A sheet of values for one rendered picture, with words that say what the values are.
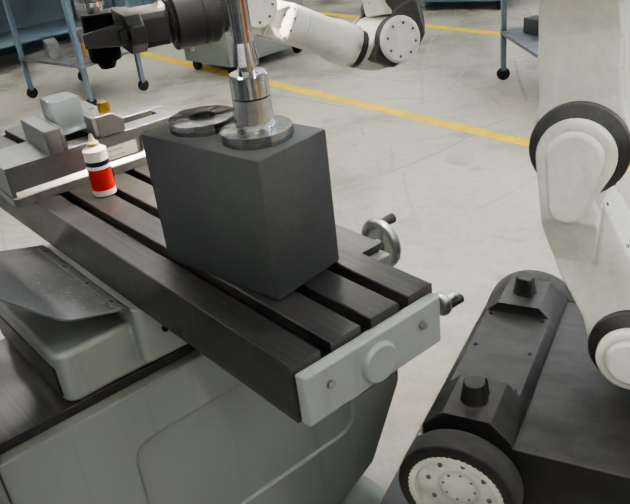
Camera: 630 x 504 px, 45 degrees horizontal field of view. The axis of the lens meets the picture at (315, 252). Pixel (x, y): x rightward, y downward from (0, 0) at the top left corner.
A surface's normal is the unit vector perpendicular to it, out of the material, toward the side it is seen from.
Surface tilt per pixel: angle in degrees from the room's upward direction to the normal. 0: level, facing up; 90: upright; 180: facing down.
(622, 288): 90
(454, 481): 90
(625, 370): 90
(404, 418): 0
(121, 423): 90
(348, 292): 0
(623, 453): 0
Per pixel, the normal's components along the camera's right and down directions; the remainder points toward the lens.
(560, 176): -0.45, 0.47
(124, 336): 0.65, 0.30
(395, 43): 0.42, 0.26
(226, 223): -0.65, 0.42
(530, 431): -0.11, -0.87
